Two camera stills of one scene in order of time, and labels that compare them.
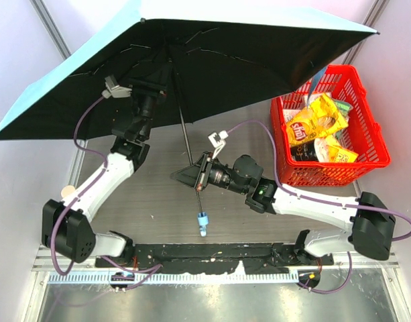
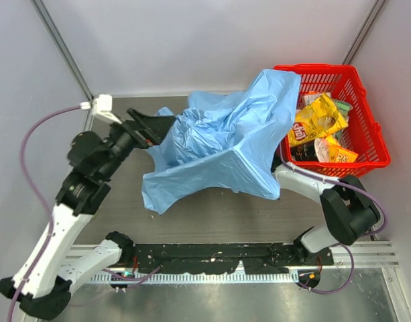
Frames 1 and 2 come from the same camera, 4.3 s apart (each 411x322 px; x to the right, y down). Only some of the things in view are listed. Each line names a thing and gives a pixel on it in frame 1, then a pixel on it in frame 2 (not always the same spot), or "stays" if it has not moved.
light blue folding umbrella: x=212 y=58 → x=222 y=142
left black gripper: x=146 y=86 → x=138 y=132
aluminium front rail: x=173 y=278 stays
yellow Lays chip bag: x=321 y=119 stays
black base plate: x=250 y=258 stays
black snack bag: x=304 y=152 stays
